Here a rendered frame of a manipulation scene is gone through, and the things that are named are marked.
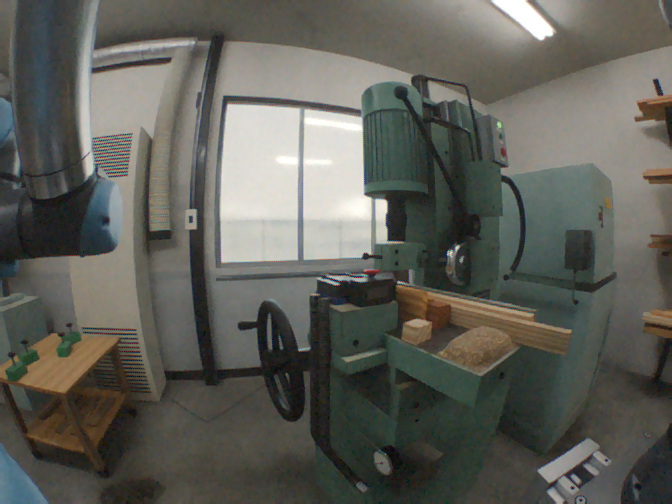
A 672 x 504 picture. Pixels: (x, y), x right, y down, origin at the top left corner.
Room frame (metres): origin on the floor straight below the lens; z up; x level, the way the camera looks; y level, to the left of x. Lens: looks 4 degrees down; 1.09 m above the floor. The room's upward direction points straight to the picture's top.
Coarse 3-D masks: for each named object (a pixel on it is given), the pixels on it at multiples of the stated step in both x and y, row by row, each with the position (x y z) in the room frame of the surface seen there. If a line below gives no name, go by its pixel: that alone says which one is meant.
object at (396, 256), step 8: (376, 248) 0.71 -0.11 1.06; (384, 248) 0.68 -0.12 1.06; (392, 248) 0.67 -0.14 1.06; (400, 248) 0.68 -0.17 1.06; (408, 248) 0.69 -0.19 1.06; (416, 248) 0.71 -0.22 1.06; (424, 248) 0.73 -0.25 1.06; (384, 256) 0.68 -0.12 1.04; (392, 256) 0.67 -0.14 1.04; (400, 256) 0.68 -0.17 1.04; (408, 256) 0.69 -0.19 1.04; (416, 256) 0.71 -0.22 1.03; (376, 264) 0.71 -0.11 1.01; (384, 264) 0.68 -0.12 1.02; (392, 264) 0.67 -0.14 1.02; (400, 264) 0.68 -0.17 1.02; (408, 264) 0.70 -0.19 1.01; (416, 264) 0.71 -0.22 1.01; (392, 272) 0.72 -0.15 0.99
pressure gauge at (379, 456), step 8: (384, 448) 0.40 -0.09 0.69; (392, 448) 0.39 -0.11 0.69; (376, 456) 0.40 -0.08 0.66; (384, 456) 0.38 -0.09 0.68; (392, 456) 0.37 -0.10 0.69; (400, 456) 0.37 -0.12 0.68; (376, 464) 0.40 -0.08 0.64; (384, 464) 0.38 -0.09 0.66; (392, 464) 0.36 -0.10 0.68; (400, 464) 0.37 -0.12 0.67; (384, 472) 0.37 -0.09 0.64; (392, 472) 0.36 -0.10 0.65
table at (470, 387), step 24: (384, 336) 0.50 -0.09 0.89; (432, 336) 0.47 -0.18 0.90; (456, 336) 0.46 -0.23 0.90; (336, 360) 0.47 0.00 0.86; (360, 360) 0.46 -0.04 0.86; (384, 360) 0.48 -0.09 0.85; (408, 360) 0.44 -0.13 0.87; (432, 360) 0.39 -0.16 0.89; (504, 360) 0.34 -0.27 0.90; (432, 384) 0.38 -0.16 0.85; (456, 384) 0.34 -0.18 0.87; (480, 384) 0.30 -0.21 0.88
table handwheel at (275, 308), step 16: (272, 304) 0.53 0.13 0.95; (272, 320) 0.54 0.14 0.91; (288, 320) 0.50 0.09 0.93; (272, 336) 0.54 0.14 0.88; (288, 336) 0.46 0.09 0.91; (272, 352) 0.54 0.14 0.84; (288, 352) 0.45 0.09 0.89; (304, 352) 0.58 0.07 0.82; (272, 368) 0.52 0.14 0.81; (288, 368) 0.44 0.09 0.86; (272, 384) 0.61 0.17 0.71; (288, 384) 0.51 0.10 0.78; (304, 384) 0.44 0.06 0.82; (272, 400) 0.57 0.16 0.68; (288, 400) 0.47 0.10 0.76; (304, 400) 0.44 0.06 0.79; (288, 416) 0.46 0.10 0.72
